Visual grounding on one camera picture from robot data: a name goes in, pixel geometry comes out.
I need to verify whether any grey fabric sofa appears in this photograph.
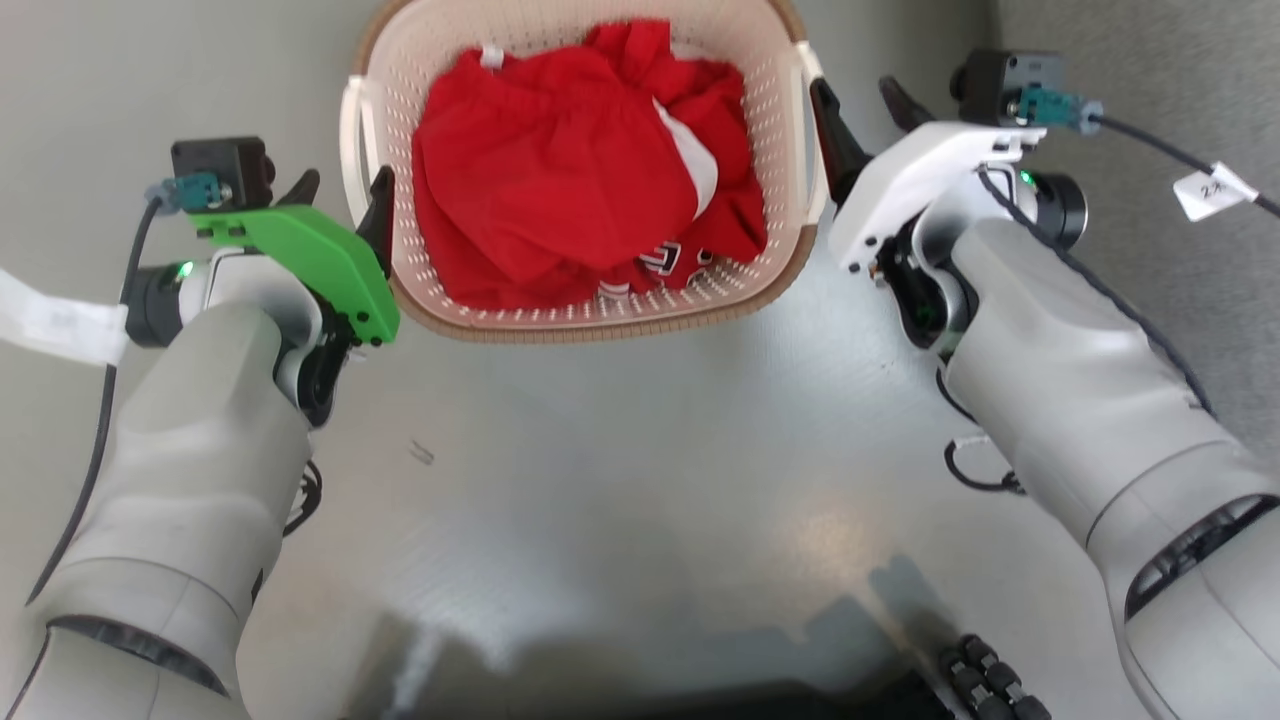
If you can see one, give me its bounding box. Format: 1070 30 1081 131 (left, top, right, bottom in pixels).
1000 0 1280 471

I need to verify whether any black right camera cable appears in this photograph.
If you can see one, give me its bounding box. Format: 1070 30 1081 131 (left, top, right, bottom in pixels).
1018 86 1280 217

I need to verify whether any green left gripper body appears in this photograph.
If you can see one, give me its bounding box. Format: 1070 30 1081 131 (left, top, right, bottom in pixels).
190 204 402 347

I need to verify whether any white left cable label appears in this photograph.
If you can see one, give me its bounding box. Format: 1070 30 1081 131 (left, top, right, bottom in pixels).
0 267 132 367

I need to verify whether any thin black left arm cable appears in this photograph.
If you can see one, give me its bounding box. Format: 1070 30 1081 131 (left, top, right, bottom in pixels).
282 458 324 538

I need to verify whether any red and white garment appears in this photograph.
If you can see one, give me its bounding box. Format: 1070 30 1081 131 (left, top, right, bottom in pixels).
411 18 769 312

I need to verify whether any white right cable label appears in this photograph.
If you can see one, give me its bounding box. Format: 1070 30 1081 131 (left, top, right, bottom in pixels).
1172 161 1260 223

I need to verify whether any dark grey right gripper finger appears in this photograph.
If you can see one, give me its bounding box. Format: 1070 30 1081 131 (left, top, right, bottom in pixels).
809 77 874 207
879 75 937 134

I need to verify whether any white cable label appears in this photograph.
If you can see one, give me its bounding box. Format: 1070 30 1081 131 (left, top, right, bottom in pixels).
1172 161 1260 223
0 267 132 367

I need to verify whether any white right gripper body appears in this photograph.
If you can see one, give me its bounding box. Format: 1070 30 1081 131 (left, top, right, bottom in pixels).
828 121 1022 275

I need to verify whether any cream perforated laundry basket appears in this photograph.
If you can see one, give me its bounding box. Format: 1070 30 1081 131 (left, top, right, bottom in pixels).
339 0 831 346

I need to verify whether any black corrugated conduit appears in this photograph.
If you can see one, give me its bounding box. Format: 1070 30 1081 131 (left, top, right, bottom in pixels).
935 633 1053 720

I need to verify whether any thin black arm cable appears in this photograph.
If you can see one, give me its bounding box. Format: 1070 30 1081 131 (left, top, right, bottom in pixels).
282 458 324 538
936 365 1027 497

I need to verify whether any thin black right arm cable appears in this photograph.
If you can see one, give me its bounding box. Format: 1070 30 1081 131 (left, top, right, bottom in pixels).
936 365 1027 497

